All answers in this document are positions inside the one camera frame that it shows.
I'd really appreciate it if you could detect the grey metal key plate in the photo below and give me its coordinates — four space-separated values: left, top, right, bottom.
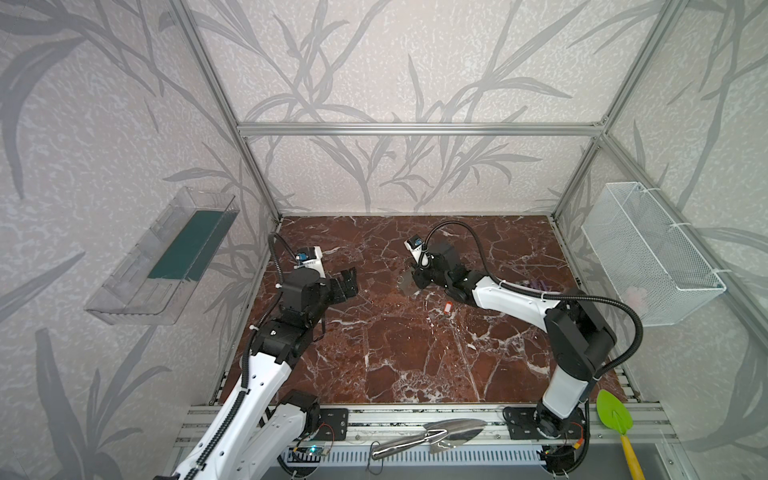
398 267 422 297

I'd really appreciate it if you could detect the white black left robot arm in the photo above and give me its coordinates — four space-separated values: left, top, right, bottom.
169 267 359 479

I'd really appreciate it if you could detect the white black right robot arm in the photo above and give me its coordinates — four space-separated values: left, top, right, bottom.
405 236 616 438

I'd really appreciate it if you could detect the purple pink toy rake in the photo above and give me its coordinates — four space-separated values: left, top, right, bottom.
520 279 546 290

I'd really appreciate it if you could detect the green sponge pad in bin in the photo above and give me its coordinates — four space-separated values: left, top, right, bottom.
148 210 236 282

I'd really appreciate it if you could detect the green circuit board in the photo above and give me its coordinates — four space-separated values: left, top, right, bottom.
289 445 330 464

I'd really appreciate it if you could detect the silver metal garden trowel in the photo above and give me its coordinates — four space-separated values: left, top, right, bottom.
369 418 488 461

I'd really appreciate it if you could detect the pink object in basket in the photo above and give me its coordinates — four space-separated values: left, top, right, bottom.
622 286 649 317

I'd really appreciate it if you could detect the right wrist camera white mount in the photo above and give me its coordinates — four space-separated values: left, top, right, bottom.
405 235 430 268

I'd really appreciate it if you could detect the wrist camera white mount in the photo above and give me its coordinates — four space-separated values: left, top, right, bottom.
295 246 326 278
405 235 430 268

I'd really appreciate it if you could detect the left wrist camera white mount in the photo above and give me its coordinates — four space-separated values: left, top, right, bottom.
295 246 326 278

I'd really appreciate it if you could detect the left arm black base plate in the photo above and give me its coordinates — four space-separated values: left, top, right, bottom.
311 407 349 442

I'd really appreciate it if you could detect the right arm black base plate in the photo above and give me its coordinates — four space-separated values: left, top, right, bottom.
502 406 542 440

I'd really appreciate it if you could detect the black corrugated right cable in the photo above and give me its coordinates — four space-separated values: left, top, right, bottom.
422 220 644 379

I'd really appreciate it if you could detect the clear plastic wall bin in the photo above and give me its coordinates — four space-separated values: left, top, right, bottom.
84 187 240 326

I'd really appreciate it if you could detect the white wire mesh basket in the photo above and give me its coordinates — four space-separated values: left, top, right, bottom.
582 182 727 327

